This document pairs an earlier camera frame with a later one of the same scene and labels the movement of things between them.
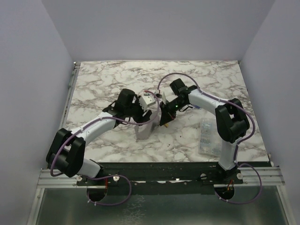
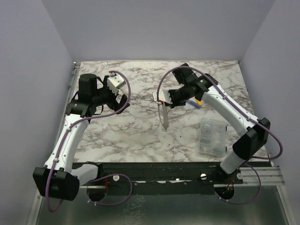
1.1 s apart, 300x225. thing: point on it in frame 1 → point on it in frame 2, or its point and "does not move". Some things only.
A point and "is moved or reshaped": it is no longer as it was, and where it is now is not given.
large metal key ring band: [144, 131] is moved or reshaped
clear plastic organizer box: [209, 138] does not move
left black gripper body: [138, 114] → [105, 96]
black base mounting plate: [161, 178] does not move
